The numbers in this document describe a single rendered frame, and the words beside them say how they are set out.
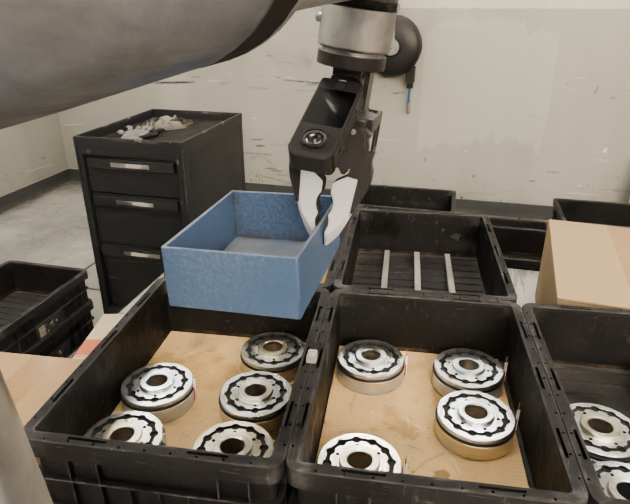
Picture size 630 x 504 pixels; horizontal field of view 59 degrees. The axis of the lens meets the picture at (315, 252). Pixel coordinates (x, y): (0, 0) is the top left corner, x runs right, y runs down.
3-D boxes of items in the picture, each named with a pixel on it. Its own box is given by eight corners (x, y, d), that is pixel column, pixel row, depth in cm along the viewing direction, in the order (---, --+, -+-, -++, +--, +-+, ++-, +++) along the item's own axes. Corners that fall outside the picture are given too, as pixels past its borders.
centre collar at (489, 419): (497, 428, 73) (498, 424, 72) (459, 426, 73) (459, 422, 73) (490, 403, 77) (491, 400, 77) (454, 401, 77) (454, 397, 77)
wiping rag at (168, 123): (176, 133, 230) (175, 125, 229) (128, 131, 235) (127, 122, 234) (205, 120, 255) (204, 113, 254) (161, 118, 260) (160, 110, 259)
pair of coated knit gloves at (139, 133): (138, 145, 212) (137, 137, 211) (95, 142, 216) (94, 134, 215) (170, 131, 234) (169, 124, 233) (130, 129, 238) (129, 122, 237)
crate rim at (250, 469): (282, 487, 58) (281, 469, 57) (17, 454, 62) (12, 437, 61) (331, 300, 94) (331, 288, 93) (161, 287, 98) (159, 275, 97)
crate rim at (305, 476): (588, 525, 54) (594, 507, 53) (282, 487, 58) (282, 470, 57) (517, 314, 90) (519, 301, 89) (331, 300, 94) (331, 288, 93)
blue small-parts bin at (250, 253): (300, 320, 58) (298, 258, 55) (168, 305, 61) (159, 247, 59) (340, 245, 76) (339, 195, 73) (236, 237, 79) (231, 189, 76)
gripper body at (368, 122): (376, 160, 67) (396, 55, 61) (361, 181, 59) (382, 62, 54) (315, 148, 68) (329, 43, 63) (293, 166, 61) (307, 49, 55)
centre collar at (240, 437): (244, 467, 67) (244, 463, 66) (206, 460, 68) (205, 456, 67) (257, 438, 71) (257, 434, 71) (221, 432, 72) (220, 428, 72)
